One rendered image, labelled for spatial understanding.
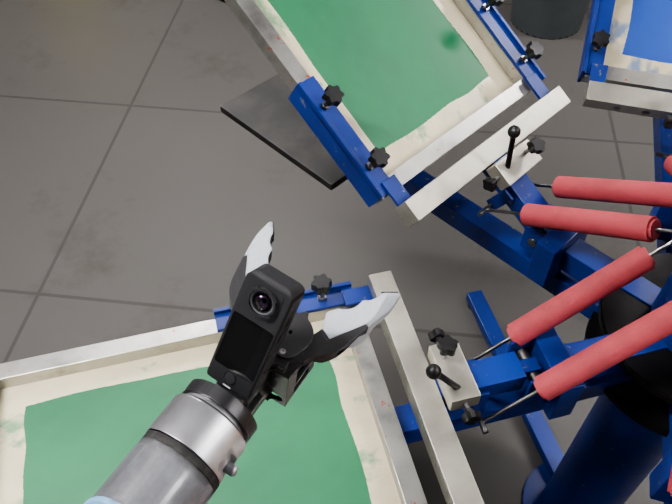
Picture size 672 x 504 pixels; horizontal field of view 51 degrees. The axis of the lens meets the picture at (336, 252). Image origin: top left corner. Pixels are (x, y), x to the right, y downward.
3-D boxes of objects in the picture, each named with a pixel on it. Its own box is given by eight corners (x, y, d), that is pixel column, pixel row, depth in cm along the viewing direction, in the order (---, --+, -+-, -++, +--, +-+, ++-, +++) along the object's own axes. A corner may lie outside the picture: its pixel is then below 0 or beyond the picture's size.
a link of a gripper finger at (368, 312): (389, 317, 72) (306, 343, 69) (400, 285, 68) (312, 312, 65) (402, 342, 71) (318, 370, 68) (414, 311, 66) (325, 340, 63)
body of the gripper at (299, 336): (256, 325, 72) (182, 417, 65) (259, 278, 65) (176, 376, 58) (319, 363, 70) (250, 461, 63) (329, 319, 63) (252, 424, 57)
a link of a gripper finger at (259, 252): (242, 250, 75) (243, 324, 70) (243, 215, 70) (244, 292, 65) (271, 250, 76) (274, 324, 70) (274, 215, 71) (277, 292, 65)
